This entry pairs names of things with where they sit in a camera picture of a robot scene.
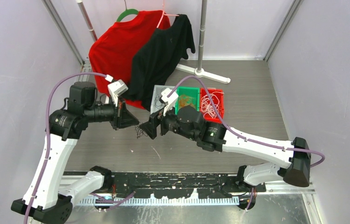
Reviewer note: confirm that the green clothes hanger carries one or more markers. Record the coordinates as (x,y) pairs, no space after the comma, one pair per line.
(126,13)

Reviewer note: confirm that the green plastic bin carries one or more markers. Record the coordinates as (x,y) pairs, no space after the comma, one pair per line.
(187,96)

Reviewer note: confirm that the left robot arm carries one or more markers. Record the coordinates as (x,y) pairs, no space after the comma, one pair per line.
(44,201)

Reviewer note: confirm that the red t-shirt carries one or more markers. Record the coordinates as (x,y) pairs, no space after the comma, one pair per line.
(112,53)

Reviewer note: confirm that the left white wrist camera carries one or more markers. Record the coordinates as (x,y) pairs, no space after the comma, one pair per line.
(116,88)

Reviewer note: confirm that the black t-shirt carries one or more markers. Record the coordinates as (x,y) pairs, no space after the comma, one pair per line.
(157,60)

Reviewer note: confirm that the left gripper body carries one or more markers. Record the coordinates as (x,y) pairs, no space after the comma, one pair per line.
(116,123)

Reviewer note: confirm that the white plastic bin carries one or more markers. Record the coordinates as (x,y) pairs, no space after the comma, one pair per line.
(156,104)

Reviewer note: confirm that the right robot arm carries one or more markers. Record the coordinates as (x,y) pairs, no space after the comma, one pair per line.
(285,160)

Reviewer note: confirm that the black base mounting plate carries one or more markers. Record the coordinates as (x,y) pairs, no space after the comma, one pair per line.
(175,185)

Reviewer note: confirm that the red plastic bin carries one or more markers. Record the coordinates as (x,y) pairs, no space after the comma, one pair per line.
(215,99)

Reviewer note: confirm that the pink clothes hanger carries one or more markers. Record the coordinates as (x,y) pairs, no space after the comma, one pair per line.
(164,14)

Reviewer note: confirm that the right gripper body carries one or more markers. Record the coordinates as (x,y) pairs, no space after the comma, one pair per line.
(156,119)

